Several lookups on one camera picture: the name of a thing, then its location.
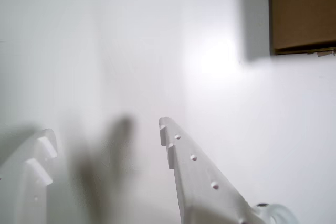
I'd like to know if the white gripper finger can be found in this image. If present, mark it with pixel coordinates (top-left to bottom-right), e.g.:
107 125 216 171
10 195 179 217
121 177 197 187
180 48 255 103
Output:
159 116 299 224
0 129 58 224

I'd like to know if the brown cardboard box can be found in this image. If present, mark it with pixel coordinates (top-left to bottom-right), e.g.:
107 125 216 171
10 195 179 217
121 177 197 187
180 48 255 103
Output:
268 0 336 58

